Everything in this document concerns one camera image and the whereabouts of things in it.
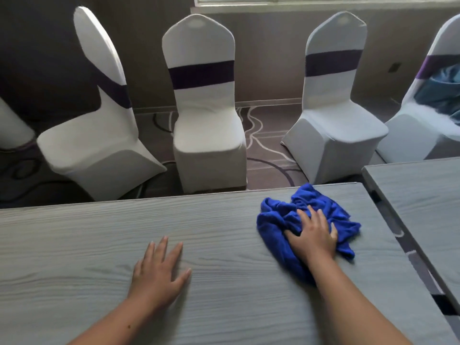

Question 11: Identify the dark blue jacket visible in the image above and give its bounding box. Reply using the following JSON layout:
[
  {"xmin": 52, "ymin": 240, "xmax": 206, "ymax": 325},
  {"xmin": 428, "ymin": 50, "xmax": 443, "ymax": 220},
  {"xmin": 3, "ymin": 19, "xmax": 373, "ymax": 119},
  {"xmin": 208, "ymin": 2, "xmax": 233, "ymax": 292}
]
[{"xmin": 413, "ymin": 64, "xmax": 460, "ymax": 126}]

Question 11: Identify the grey wooden table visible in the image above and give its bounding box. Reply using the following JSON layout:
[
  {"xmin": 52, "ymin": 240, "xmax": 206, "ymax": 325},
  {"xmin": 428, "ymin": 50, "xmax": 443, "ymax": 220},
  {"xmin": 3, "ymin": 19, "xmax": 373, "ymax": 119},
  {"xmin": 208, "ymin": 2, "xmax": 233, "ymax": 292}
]
[
  {"xmin": 0, "ymin": 182, "xmax": 459, "ymax": 345},
  {"xmin": 361, "ymin": 157, "xmax": 460, "ymax": 313}
]

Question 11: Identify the white covered chair purple sash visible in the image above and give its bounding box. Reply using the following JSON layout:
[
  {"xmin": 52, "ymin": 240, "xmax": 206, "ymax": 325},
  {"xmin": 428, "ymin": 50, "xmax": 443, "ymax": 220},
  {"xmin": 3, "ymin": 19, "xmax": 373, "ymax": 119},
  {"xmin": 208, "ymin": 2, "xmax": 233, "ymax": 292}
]
[
  {"xmin": 161, "ymin": 13, "xmax": 248, "ymax": 195},
  {"xmin": 375, "ymin": 14, "xmax": 460, "ymax": 164},
  {"xmin": 36, "ymin": 6, "xmax": 168, "ymax": 202},
  {"xmin": 281, "ymin": 11, "xmax": 390, "ymax": 185}
]

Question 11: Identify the person's right forearm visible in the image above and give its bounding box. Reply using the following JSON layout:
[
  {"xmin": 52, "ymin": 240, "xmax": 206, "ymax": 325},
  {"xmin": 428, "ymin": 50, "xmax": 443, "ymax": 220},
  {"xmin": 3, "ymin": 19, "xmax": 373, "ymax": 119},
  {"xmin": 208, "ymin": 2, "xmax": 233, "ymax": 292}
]
[{"xmin": 307, "ymin": 253, "xmax": 412, "ymax": 345}]

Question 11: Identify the blue microfibre cloth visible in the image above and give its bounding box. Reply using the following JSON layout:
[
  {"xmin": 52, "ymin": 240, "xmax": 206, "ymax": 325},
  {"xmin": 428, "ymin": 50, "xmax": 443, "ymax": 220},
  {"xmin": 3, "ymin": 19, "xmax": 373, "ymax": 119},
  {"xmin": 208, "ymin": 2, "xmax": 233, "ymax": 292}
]
[{"xmin": 256, "ymin": 183, "xmax": 362, "ymax": 284}]

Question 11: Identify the person's right hand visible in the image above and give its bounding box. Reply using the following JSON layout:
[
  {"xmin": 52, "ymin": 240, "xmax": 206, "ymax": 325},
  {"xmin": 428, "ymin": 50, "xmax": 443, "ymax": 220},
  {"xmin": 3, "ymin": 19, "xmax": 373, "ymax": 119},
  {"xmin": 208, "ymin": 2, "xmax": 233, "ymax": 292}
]
[{"xmin": 284, "ymin": 206, "xmax": 338, "ymax": 267}]

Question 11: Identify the tall white planter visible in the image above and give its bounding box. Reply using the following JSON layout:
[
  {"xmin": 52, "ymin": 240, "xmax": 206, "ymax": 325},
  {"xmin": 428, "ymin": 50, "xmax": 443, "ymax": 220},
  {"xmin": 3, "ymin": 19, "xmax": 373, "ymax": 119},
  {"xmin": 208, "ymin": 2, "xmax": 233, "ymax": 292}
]
[{"xmin": 0, "ymin": 96, "xmax": 36, "ymax": 150}]

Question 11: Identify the person's left hand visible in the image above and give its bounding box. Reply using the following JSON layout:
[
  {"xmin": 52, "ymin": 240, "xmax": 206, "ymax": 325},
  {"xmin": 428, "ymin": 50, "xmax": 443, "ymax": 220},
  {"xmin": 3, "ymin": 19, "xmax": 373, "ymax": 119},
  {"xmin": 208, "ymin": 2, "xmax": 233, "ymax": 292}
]
[{"xmin": 127, "ymin": 236, "xmax": 192, "ymax": 313}]

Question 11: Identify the person's left forearm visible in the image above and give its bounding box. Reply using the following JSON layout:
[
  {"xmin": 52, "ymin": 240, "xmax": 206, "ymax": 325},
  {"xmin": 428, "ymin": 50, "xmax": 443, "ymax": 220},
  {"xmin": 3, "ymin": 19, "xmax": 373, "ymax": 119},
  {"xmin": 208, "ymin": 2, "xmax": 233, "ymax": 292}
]
[{"xmin": 68, "ymin": 294, "xmax": 180, "ymax": 345}]

